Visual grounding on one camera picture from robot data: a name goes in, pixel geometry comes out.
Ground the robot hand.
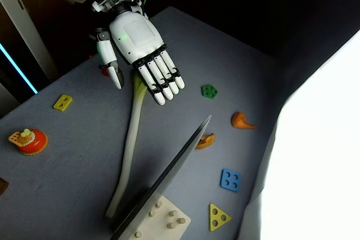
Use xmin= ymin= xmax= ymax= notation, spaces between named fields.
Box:
xmin=94 ymin=11 xmax=186 ymax=107

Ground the long leek stalk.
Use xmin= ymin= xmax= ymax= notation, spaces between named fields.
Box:
xmin=105 ymin=73 xmax=150 ymax=219

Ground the large steel kitchen knife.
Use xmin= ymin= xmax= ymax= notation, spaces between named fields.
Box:
xmin=109 ymin=115 xmax=212 ymax=240

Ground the wooden peg board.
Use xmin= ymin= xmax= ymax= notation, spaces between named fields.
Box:
xmin=118 ymin=194 xmax=192 ymax=240

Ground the green pentagon five-hole block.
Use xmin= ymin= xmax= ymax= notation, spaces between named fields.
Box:
xmin=200 ymin=84 xmax=219 ymax=99

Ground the yellow rectangular two-hole block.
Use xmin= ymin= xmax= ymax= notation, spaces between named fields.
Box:
xmin=52 ymin=94 xmax=73 ymax=112

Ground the grey table cloth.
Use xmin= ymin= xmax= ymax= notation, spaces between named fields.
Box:
xmin=0 ymin=6 xmax=285 ymax=240

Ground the cyan light strip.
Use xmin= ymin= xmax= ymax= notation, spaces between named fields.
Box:
xmin=0 ymin=42 xmax=39 ymax=94

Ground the orange toy chicken wing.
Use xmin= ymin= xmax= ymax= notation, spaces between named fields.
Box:
xmin=194 ymin=132 xmax=217 ymax=150

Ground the orange toy chicken drumstick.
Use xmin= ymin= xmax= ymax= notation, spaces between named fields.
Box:
xmin=231 ymin=111 xmax=257 ymax=130

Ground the orange toy cake with waffle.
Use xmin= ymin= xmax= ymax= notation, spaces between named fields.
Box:
xmin=7 ymin=128 xmax=48 ymax=156

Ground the blue square four-hole block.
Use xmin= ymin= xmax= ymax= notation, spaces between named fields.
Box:
xmin=220 ymin=168 xmax=242 ymax=193

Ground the yellow triangle three-hole block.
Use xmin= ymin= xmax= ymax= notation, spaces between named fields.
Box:
xmin=208 ymin=203 xmax=232 ymax=232

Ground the white post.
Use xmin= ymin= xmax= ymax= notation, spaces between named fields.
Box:
xmin=0 ymin=0 xmax=59 ymax=82

